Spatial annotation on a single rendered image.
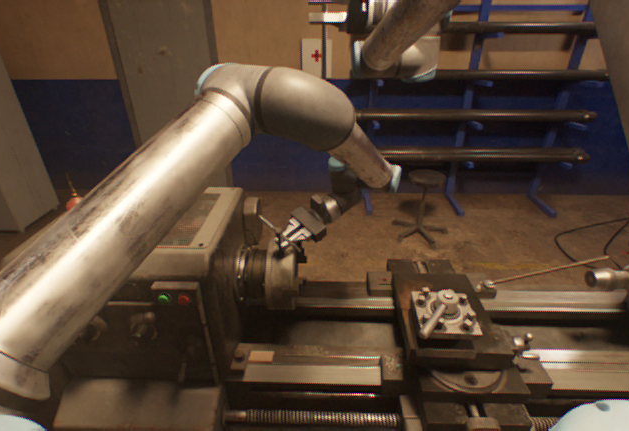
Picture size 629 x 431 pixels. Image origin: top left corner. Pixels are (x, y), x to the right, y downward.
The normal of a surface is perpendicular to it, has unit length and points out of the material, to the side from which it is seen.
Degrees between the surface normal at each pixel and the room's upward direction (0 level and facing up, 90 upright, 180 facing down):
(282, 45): 90
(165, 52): 90
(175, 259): 45
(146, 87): 90
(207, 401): 32
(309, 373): 36
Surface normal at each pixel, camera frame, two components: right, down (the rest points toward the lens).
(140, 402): -0.02, -0.48
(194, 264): -0.03, -0.27
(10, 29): -0.04, 0.49
